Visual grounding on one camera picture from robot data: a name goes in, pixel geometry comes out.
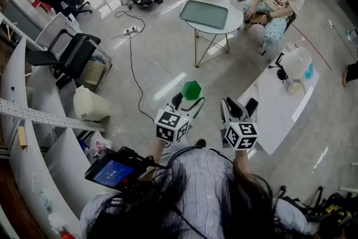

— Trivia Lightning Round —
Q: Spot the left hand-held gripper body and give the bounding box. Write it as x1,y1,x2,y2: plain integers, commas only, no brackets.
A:
154,103,197,144

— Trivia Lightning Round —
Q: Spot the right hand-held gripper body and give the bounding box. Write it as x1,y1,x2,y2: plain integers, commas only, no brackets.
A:
220,120,258,151

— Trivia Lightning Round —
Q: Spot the green cup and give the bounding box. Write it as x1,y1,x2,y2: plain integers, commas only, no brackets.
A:
181,80,202,101

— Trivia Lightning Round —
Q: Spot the grey-green rectangular tray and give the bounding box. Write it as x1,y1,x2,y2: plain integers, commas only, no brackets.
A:
179,0,229,30

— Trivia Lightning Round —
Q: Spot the person's right forearm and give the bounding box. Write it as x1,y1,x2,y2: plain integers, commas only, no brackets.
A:
233,148,254,174

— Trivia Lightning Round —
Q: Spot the person's left forearm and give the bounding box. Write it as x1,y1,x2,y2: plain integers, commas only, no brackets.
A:
149,139,166,165

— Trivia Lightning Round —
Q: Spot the black phone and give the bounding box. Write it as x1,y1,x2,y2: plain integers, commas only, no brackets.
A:
244,97,259,118

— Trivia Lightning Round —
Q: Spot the long white table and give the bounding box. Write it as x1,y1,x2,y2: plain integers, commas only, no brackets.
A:
237,47,319,155

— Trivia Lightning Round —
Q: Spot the black headset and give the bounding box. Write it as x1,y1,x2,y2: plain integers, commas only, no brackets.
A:
268,64,289,84

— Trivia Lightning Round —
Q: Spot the small beige bowl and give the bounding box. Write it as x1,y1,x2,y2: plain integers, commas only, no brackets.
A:
288,82,302,96

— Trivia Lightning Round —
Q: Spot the person's striped shirt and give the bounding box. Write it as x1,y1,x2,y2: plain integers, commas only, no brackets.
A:
79,142,313,239

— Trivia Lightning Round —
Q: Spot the pink and white plastic bag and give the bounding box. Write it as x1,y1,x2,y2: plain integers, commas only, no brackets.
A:
88,130,112,157

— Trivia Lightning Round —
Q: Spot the black tablet screen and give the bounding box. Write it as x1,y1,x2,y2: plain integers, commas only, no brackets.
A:
84,146,146,191

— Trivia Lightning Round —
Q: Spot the white lamp shade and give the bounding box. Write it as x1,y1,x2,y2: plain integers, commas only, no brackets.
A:
281,46,313,81

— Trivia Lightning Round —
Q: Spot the cream lidded bin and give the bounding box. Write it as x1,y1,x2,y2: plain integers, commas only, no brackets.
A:
73,85,111,121

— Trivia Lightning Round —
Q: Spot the woven waste basket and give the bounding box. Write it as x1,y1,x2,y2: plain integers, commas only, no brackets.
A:
83,60,106,86

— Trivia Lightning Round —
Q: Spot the round white side table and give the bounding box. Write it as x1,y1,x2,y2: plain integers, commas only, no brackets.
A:
184,0,244,68

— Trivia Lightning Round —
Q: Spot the brown tablet case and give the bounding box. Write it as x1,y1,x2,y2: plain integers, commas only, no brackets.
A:
250,13,269,26

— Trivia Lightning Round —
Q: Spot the black visitor chair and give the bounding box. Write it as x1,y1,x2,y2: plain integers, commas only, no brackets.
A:
261,12,297,56

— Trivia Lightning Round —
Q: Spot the black mesh armchair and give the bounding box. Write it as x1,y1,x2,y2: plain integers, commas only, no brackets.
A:
25,28,102,90

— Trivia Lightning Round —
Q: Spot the black swivel office chair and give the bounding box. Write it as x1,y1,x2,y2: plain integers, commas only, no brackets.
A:
60,0,93,19

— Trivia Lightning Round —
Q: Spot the white mesh chair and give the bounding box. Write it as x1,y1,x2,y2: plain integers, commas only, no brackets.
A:
35,11,82,50

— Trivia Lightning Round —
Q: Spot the curved white counter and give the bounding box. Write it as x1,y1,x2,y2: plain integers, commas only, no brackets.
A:
0,36,112,239

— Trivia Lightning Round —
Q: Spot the yellow wooden block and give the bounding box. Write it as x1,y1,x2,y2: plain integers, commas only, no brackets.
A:
17,126,28,150

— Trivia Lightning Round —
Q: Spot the grey sofa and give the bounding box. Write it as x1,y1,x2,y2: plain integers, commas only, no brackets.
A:
1,0,54,43

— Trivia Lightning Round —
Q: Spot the black power cable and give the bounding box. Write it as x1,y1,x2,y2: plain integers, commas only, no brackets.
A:
127,32,156,123

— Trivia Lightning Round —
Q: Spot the white floor cable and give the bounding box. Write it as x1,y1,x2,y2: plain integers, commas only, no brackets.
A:
103,14,150,48

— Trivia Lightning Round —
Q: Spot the perforated metal rail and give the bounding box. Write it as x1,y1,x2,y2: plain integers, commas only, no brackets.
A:
0,97,106,133

